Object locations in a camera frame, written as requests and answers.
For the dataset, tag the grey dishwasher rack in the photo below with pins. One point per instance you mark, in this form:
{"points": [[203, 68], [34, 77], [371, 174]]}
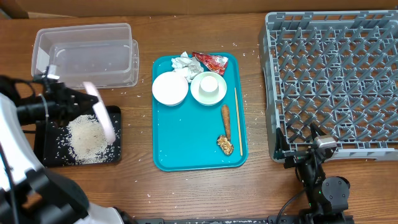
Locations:
{"points": [[337, 69]]}

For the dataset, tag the red snack wrapper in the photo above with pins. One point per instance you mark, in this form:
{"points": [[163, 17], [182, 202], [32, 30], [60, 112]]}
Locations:
{"points": [[215, 63]]}

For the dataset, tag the white bowl left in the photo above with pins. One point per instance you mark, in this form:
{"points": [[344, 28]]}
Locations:
{"points": [[170, 88]]}

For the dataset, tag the brown food scrap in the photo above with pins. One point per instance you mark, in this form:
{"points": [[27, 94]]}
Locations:
{"points": [[225, 145]]}

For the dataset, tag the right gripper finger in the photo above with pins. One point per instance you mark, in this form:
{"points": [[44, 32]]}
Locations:
{"points": [[281, 143], [316, 131]]}

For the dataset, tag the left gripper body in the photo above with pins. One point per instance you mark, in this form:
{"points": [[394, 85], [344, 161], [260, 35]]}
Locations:
{"points": [[61, 111]]}

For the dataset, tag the small white cup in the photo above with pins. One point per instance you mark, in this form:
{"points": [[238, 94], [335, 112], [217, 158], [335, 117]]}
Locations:
{"points": [[208, 85]]}

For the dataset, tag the clear plastic bin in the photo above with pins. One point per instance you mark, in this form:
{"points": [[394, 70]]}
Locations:
{"points": [[104, 54]]}

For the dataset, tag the pile of white rice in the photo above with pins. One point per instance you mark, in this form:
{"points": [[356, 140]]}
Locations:
{"points": [[87, 140]]}

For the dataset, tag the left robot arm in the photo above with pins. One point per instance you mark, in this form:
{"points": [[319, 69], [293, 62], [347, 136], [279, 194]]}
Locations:
{"points": [[30, 193]]}

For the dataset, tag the large white plate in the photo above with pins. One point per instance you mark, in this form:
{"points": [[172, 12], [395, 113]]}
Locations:
{"points": [[101, 113]]}

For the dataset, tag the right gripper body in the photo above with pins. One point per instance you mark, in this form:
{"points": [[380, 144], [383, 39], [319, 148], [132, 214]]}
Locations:
{"points": [[308, 169]]}

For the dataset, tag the white bowl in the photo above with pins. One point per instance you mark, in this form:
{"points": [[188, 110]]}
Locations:
{"points": [[170, 88], [204, 99]]}

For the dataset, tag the wooden chopstick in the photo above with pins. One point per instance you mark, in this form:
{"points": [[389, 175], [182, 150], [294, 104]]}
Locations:
{"points": [[238, 123]]}

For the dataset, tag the teal serving tray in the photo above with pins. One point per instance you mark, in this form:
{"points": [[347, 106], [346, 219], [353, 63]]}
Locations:
{"points": [[184, 136]]}

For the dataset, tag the orange carrot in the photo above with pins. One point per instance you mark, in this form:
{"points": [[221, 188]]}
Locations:
{"points": [[226, 121]]}

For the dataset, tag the black plastic tray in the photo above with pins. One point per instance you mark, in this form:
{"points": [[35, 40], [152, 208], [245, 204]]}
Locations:
{"points": [[115, 155]]}

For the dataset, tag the crumpled white napkin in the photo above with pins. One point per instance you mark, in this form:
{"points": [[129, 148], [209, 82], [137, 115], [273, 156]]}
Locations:
{"points": [[188, 67]]}

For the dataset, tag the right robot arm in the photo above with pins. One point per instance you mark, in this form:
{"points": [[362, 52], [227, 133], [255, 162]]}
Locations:
{"points": [[327, 196]]}

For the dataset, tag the white bowl right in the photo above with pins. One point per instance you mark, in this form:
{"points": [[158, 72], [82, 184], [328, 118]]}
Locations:
{"points": [[204, 99]]}

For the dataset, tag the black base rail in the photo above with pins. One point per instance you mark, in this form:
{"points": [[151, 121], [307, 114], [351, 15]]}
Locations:
{"points": [[217, 221]]}

